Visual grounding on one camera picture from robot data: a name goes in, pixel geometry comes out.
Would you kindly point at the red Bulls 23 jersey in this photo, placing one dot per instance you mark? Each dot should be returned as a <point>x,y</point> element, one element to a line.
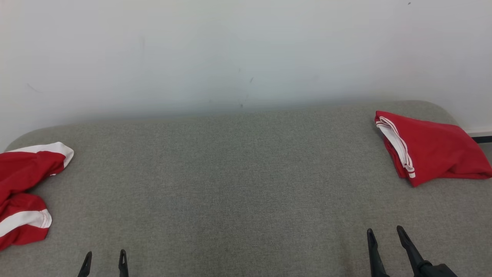
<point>442,150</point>

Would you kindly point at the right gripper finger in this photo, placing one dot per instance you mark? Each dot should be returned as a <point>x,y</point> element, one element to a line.
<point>374,257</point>
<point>411,250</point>

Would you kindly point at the red shorts with white stripe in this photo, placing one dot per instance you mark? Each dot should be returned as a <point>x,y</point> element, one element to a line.
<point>23,173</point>

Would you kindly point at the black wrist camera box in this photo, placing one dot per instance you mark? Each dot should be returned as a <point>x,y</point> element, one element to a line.
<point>438,271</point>

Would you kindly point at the grey fabric sofa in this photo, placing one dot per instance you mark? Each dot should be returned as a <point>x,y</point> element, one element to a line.
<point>230,173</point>

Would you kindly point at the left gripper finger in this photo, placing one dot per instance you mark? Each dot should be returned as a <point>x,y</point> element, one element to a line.
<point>123,265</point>
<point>86,267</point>

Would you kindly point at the white and black baseboard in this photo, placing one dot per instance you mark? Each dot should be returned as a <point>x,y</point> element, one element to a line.
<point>480,135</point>

